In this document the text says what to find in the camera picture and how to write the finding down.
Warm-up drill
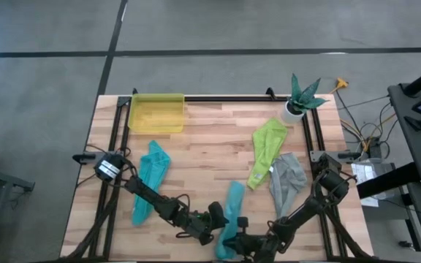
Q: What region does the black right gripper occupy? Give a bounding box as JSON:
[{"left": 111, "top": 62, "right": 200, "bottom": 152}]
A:
[{"left": 221, "top": 233, "right": 281, "bottom": 263}]

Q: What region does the light blue microfiber towel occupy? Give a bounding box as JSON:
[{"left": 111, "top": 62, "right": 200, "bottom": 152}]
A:
[{"left": 214, "top": 180, "right": 246, "bottom": 261}]

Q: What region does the lime green microfiber towel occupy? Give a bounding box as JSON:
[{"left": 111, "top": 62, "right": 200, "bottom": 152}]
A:
[{"left": 246, "top": 117, "right": 289, "bottom": 191}]

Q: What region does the yellow translucent plastic basket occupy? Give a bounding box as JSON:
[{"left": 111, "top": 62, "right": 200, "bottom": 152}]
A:
[{"left": 127, "top": 93, "right": 186, "bottom": 134}]

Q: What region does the teal microfiber towel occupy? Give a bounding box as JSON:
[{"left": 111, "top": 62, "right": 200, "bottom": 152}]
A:
[{"left": 132, "top": 140, "right": 172, "bottom": 226}]

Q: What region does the grey microfiber towel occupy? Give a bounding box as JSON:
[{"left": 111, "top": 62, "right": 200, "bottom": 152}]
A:
[{"left": 268, "top": 152, "right": 308, "bottom": 220}]

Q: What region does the clear plastic bag with paper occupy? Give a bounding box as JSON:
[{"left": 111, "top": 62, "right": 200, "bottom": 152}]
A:
[{"left": 349, "top": 160, "right": 395, "bottom": 208}]

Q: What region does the snake plant in white pot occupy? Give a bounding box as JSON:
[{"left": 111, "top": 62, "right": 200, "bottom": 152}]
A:
[{"left": 280, "top": 72, "right": 329, "bottom": 124}]

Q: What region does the black power strip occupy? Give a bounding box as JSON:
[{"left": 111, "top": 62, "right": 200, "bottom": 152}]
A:
[{"left": 366, "top": 135, "right": 384, "bottom": 159}]

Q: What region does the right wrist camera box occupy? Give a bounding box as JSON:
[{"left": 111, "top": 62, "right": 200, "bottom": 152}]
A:
[{"left": 236, "top": 216, "right": 250, "bottom": 232}]

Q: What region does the black aluminium table frame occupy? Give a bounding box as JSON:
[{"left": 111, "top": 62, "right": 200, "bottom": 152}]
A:
[{"left": 59, "top": 87, "right": 376, "bottom": 263}]

